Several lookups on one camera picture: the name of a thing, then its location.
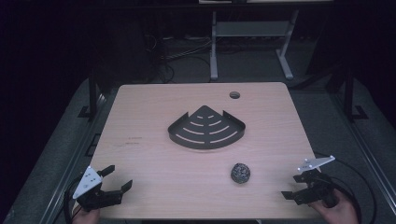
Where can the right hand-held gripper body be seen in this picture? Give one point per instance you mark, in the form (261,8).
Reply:
(317,186)

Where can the white metal stand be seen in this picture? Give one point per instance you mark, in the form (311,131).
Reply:
(249,29)

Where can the aluminium frame rail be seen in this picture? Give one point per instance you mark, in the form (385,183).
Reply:
(71,161)
(361,146)

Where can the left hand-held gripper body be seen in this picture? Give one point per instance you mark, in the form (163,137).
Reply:
(88,183)

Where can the steel wool ball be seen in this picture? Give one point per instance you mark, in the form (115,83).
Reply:
(240,173)

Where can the black metal corner shelf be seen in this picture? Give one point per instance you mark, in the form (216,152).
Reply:
(206,130)

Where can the person's left hand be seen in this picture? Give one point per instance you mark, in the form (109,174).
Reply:
(88,217)

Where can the black metal post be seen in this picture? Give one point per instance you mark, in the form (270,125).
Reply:
(349,93)
(92,93)

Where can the person's right hand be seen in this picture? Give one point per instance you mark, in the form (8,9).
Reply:
(342,211)

